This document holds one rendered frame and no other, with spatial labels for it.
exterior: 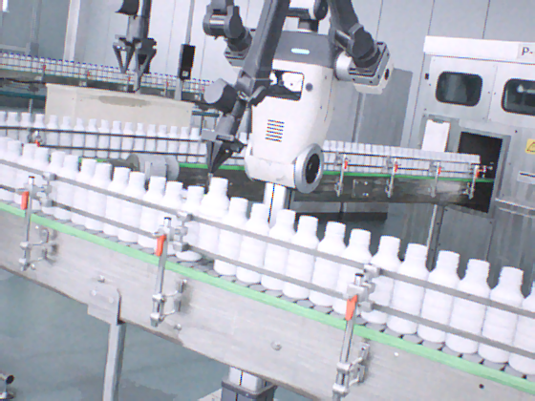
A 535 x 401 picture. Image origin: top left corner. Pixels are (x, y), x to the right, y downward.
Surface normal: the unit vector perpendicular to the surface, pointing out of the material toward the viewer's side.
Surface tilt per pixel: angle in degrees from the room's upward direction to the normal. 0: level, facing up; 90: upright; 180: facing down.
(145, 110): 90
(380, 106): 90
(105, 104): 90
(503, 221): 90
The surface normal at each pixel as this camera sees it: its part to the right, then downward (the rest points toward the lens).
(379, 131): 0.64, 0.22
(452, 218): -0.76, -0.01
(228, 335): -0.53, 0.06
